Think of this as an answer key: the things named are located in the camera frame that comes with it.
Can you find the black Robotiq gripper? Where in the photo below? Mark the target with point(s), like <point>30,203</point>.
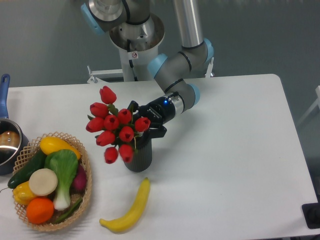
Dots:
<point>158,111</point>

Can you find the red tulip bouquet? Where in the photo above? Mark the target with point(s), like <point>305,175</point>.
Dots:
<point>114,127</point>

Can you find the dark grey ribbed vase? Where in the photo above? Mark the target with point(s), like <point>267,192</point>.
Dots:
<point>142,157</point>

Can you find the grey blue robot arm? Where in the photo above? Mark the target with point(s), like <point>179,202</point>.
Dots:
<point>104,15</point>

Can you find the green bok choy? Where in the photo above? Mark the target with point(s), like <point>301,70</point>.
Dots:
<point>64,164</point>

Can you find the purple red onion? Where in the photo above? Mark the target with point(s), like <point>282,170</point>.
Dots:
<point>80,180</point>

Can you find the yellow squash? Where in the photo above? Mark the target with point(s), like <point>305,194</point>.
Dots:
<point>52,144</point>

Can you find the yellow banana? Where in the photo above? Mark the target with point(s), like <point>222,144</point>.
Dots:
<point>127,221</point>

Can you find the green bean pod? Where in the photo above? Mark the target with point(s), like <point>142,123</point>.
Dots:
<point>69,212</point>

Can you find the dark green cucumber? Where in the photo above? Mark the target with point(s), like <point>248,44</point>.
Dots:
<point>37,162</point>

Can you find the beige round bun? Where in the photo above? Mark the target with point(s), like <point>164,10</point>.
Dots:
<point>43,182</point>

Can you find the woven wicker basket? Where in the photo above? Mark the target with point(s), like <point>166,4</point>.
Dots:
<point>26,154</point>

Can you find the orange fruit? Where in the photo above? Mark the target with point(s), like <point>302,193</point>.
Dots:
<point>39,210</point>

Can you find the yellow bell pepper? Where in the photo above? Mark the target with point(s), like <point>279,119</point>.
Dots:
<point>22,194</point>

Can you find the black device at edge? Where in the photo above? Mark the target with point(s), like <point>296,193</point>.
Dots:
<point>311,212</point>

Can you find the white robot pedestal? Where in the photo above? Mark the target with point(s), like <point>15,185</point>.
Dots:
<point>137,46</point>

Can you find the blue handled saucepan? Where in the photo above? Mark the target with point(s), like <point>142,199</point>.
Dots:
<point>12,138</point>

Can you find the white frame at right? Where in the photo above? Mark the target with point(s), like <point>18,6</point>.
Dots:
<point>312,110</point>

